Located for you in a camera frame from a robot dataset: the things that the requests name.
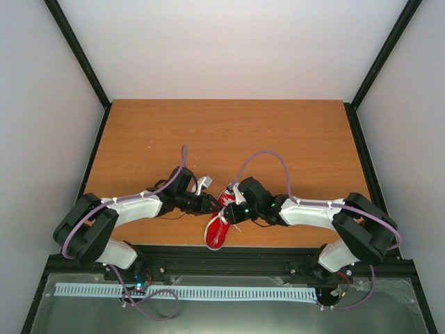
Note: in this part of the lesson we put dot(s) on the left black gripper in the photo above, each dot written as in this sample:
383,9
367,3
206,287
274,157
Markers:
205,204

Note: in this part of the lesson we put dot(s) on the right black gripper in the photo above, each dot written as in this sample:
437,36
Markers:
234,218

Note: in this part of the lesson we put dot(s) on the white shoelace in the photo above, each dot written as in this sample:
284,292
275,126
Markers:
226,222

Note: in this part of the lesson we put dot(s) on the red canvas sneaker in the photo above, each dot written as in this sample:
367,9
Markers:
219,229

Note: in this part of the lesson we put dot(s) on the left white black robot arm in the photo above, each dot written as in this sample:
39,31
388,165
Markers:
84,235

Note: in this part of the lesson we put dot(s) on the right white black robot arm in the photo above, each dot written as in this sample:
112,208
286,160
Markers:
365,232

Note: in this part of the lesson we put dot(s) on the small circuit board with led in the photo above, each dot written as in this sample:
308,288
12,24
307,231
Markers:
143,280

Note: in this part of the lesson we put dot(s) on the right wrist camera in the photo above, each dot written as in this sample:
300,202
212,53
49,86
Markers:
238,196

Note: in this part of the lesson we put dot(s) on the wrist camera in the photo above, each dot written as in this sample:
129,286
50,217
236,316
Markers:
238,196
201,184

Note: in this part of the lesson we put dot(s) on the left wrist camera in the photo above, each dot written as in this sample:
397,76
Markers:
201,184

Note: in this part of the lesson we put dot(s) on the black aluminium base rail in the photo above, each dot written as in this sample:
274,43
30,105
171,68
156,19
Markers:
290,264

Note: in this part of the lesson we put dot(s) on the light blue slotted cable duct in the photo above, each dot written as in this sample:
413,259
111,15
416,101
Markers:
190,293

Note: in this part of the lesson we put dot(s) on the right black frame post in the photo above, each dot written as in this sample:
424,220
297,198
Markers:
399,27

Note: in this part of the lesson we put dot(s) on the black frame post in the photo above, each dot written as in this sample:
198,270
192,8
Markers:
399,27
72,41

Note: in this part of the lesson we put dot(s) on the left black frame post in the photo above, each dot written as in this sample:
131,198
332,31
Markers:
72,41

